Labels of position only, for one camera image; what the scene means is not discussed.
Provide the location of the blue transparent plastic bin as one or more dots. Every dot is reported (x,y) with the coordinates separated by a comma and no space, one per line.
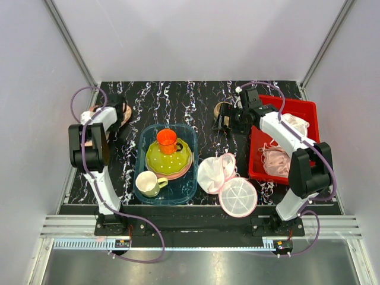
(178,191)

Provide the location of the red plastic tray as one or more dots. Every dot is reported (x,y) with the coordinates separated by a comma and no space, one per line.
(300,108)

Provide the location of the orange plastic cup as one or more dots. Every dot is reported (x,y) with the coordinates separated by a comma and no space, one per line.
(167,140)

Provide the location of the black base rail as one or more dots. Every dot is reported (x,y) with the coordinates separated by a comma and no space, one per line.
(200,217)

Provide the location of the floral pink laundry bag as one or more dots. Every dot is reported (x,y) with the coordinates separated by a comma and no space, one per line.
(107,117)

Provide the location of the green dotted bowl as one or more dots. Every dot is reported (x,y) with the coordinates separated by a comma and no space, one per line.
(168,164)

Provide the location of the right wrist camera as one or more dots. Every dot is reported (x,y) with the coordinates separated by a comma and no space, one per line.
(249,99)

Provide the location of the beige ceramic mug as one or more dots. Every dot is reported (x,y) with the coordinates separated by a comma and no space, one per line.
(216,112)

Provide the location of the white mesh laundry bag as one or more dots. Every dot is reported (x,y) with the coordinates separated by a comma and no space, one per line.
(218,176)

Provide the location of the white pink-trimmed bra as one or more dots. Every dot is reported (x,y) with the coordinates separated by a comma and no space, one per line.
(295,125)

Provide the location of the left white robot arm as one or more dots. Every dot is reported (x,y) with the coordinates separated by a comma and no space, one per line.
(89,153)

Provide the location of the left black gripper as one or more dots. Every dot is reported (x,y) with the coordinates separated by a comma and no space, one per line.
(116,129)

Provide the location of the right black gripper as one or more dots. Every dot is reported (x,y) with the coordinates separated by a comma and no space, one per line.
(227,110)

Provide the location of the cream mug yellow handle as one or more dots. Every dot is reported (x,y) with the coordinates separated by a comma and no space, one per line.
(149,184)

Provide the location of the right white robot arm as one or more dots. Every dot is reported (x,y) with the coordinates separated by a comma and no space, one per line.
(311,167)

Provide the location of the pink plate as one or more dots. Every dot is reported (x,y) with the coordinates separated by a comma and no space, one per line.
(174,175)

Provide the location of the pink satin bra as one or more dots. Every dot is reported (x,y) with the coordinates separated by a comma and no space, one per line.
(275,161)

